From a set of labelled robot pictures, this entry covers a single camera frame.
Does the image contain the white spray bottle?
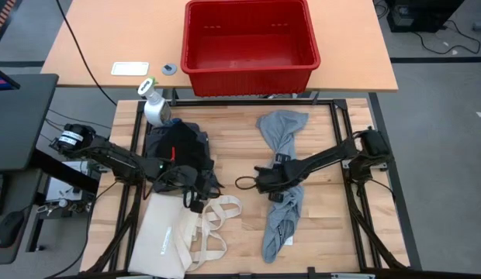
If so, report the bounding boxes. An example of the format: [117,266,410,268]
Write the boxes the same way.
[137,77,174,128]

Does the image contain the grey workstation desk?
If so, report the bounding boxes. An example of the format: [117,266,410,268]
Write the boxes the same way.
[0,170,46,268]

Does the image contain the small light grey cloth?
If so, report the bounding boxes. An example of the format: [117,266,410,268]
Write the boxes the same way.
[255,110,310,264]

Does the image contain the black floor cable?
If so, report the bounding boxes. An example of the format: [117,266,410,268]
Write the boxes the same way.
[413,19,481,55]

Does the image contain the light orange desk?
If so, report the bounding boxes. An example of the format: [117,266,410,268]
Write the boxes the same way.
[41,0,400,93]

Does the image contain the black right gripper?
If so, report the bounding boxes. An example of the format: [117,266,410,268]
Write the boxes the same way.
[254,153,304,202]

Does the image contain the black computer mouse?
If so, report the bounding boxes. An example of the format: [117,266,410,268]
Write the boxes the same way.
[0,211,26,249]

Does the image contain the black computer case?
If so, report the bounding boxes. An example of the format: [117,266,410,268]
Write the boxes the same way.
[386,0,466,34]

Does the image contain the black aluminium rig frame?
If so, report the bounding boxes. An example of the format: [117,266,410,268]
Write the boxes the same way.
[85,98,414,279]

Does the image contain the computer monitor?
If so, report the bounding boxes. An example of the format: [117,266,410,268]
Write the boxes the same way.
[0,65,21,92]

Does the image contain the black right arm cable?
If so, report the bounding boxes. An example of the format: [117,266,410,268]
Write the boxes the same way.
[234,175,261,191]

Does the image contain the orange black striped strip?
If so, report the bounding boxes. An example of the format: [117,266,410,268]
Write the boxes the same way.
[0,0,17,42]

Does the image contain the white rectangular pad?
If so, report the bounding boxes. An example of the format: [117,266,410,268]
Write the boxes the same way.
[110,61,151,77]

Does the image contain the white canvas tote bag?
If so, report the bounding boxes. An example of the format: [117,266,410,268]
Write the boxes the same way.
[127,191,244,279]

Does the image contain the red plastic laundry bin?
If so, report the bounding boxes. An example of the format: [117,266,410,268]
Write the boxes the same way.
[181,0,322,98]

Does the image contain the long black desk cable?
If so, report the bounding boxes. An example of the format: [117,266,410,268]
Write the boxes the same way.
[55,0,118,107]

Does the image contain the black garment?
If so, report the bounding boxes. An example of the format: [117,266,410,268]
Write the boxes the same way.
[157,122,210,171]

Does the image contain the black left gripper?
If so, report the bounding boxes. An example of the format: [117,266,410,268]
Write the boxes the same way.
[161,164,223,214]

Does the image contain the dark grey flat panel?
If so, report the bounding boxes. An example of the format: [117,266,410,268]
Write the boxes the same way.
[0,73,59,174]

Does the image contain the dark grey garment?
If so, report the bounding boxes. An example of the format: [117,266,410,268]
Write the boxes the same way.
[145,122,222,195]

